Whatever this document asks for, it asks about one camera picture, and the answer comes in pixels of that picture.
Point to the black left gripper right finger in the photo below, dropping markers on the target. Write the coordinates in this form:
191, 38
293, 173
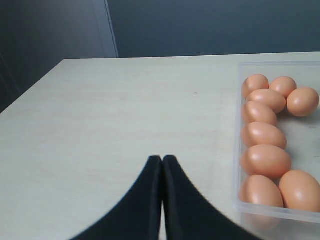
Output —
188, 215

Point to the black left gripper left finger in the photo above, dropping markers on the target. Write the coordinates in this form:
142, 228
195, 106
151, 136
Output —
137, 216

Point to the brown egg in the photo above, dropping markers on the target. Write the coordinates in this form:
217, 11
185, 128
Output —
303, 102
253, 83
261, 133
283, 85
268, 97
266, 160
254, 111
260, 190
300, 191

